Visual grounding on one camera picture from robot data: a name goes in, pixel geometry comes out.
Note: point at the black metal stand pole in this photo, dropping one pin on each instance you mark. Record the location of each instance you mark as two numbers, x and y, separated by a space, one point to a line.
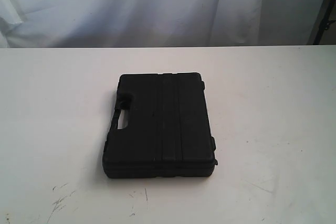
324 28

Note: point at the white backdrop curtain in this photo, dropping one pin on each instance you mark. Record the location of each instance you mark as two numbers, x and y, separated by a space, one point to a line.
156 23

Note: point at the black plastic tool case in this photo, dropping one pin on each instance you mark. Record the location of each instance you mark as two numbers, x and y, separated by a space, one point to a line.
159 128

